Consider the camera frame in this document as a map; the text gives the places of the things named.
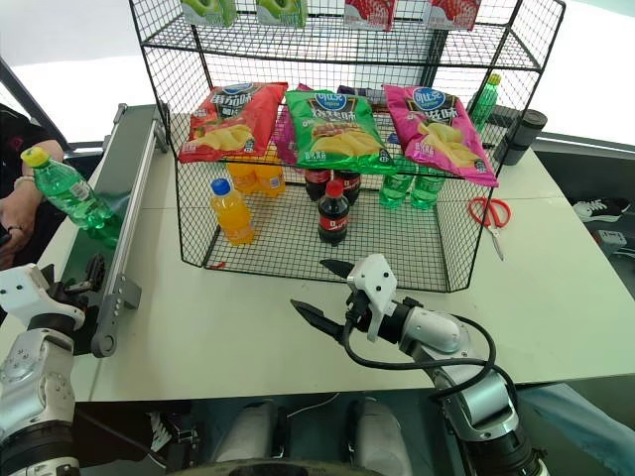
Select green apple drink carton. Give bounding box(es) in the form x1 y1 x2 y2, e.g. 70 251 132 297
181 0 238 27
255 0 309 29

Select dark purple snack bag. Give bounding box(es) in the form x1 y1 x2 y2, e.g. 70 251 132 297
341 86 393 108

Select black upright post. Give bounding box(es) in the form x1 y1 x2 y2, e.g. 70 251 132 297
416 27 450 95

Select cola bottle red cap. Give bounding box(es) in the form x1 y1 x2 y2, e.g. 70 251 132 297
334 170 363 207
316 179 354 248
303 167 332 203

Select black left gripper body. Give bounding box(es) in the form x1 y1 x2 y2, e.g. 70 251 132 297
38 264 98 318

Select green soda bottle yellow cap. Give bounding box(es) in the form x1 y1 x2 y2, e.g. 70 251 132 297
468 73 503 135
19 147 118 232

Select black wire mesh rack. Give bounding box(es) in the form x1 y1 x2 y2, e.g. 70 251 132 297
127 0 567 294

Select magenta snack bag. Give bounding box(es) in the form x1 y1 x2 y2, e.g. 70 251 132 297
274 82 318 165

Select red strawberry drink carton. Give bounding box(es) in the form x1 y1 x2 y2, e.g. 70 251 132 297
429 0 480 32
343 0 398 32

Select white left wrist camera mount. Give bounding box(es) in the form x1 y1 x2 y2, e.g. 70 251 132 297
0 263 86 331

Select red handled scissors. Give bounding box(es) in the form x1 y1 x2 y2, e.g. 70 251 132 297
467 196 512 262

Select dark green conveyor belt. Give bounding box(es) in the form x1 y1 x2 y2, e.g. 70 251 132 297
59 106 165 298

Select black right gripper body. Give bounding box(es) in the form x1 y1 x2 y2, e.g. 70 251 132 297
336 291 373 344

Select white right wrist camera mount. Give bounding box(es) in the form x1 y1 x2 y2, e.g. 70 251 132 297
345 253 398 343

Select red potato chips bag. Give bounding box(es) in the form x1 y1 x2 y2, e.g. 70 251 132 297
177 81 289 165

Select black and white sneaker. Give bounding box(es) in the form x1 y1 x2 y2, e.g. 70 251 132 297
570 196 631 223

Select black diagonal bar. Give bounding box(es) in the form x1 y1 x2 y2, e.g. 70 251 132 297
0 54 73 153

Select silver conveyor side rail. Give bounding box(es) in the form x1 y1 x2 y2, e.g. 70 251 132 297
90 102 173 358

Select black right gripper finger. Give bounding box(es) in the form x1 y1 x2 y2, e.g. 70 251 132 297
319 258 355 286
290 298 347 341

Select green potato chips bag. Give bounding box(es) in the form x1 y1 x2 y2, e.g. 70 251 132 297
283 88 398 173

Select black cylinder flask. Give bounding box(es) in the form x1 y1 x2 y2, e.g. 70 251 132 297
509 110 548 166

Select person's bare hand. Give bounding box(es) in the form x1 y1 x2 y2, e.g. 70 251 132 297
0 187 49 254

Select person's black shirt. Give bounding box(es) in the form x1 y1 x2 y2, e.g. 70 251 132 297
0 103 65 199

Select white rounded robot leg cover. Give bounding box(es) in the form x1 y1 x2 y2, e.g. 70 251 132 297
212 400 287 476
346 396 416 476

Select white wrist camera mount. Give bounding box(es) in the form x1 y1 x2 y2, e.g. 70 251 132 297
345 253 398 343
0 263 86 331

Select blue denim fabric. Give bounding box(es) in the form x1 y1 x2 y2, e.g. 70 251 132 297
518 384 635 476

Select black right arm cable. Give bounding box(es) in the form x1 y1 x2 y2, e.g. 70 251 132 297
341 292 498 403

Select orange soda bottle blue cap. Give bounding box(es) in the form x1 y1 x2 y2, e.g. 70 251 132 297
226 162 262 195
208 178 256 248
255 163 288 198

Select pink potato chips bag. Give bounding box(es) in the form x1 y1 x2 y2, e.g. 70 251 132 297
381 83 499 188

